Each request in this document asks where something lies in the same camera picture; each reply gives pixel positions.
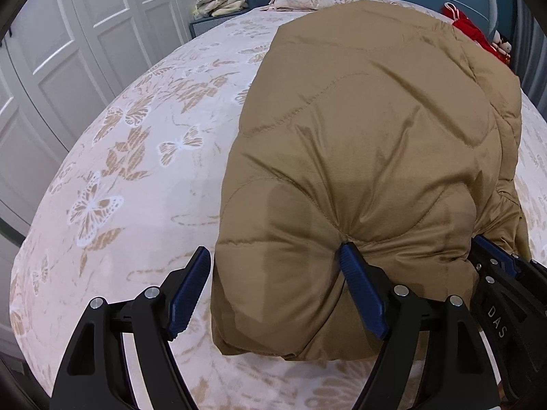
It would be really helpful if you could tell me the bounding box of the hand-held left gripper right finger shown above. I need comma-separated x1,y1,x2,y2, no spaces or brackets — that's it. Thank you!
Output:
339,241,501,410

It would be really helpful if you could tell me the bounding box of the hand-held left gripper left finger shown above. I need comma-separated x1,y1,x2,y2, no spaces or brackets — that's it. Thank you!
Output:
50,245,212,410

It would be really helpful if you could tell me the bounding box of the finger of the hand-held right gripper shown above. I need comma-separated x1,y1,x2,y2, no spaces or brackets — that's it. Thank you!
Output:
520,259,547,306
470,234,525,279

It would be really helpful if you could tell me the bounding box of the tan quilted jacket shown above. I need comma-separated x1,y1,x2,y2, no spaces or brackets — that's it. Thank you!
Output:
211,0,533,361

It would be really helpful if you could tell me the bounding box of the butterfly print bedspread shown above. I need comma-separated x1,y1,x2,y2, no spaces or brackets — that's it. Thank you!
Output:
9,0,547,410

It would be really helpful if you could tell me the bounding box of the grey curtain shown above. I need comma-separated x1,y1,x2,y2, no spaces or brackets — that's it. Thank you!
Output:
510,0,547,112

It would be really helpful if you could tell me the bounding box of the red plush toy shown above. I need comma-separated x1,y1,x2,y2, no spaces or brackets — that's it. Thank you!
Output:
442,2,513,67

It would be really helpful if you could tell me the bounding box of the blue nightstand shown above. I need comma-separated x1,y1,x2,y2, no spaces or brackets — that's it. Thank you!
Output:
189,9,259,42

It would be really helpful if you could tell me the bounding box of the white wardrobe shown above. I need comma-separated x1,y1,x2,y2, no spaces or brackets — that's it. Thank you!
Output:
0,0,201,359

